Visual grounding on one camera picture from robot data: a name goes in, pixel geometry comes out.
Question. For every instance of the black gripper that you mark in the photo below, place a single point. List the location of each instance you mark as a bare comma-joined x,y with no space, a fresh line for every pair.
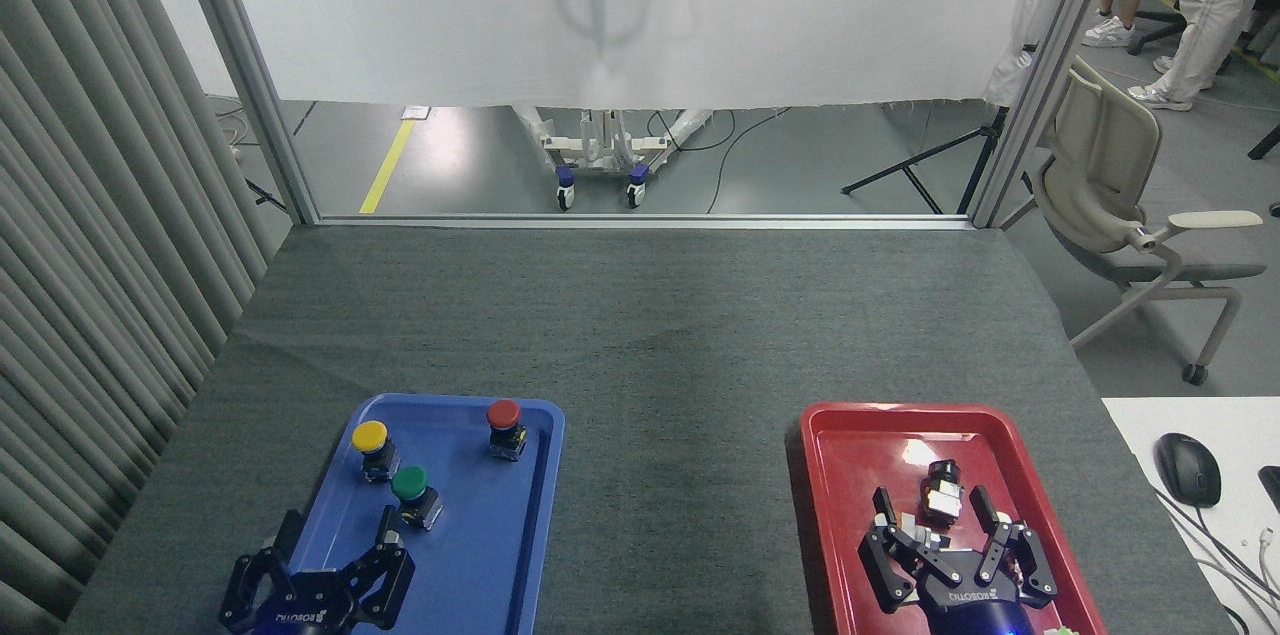
970,605
305,605

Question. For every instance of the green push button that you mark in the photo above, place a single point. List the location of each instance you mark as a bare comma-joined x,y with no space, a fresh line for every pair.
409,483

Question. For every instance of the yellow push button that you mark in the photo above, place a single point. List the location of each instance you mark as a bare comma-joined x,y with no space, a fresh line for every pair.
369,435

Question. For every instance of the red push button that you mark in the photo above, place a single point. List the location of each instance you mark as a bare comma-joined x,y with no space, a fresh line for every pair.
503,412

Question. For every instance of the red plastic tray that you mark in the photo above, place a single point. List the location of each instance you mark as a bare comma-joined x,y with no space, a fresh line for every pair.
850,515

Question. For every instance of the small green white item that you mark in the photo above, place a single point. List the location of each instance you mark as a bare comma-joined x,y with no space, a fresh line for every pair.
1058,631

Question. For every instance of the blue plastic tray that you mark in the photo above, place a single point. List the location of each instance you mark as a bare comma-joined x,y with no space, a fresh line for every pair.
470,535

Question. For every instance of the black computer mouse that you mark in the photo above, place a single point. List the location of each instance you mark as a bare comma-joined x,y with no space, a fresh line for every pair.
1188,470

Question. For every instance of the white side table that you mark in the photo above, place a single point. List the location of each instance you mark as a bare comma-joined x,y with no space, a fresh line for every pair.
1230,415

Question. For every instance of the black device at table edge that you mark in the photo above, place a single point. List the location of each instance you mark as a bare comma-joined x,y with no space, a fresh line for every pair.
1272,487

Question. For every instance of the black tripod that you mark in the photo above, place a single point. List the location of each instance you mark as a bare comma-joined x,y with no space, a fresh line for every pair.
985,155

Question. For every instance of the beige office chair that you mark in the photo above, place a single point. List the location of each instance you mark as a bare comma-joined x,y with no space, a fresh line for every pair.
1100,165

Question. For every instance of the grey ribbed curtain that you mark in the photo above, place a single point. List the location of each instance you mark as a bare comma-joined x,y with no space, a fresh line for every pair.
90,215

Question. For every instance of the white paper on floor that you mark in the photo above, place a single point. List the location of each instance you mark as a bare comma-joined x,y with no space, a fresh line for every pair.
416,112

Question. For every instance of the white stand on wheels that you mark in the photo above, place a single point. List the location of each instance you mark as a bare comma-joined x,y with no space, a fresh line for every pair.
600,150

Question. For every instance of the black office chair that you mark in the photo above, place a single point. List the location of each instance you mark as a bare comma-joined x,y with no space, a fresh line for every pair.
1160,30

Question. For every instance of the white hanging sheet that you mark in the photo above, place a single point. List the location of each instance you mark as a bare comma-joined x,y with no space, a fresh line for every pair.
700,5

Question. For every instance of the standing person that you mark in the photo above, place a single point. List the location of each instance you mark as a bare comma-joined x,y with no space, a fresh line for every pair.
1215,5

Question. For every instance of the white and orange switch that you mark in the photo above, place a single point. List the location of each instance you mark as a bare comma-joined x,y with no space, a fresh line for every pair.
915,527

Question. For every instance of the black and white switch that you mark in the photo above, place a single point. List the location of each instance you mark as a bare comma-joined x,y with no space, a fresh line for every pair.
942,495

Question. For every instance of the silver frame rail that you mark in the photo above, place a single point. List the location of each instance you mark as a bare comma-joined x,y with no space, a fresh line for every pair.
640,220

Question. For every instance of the silver frame post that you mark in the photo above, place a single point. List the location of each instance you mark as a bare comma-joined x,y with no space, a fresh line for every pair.
245,75
1045,75

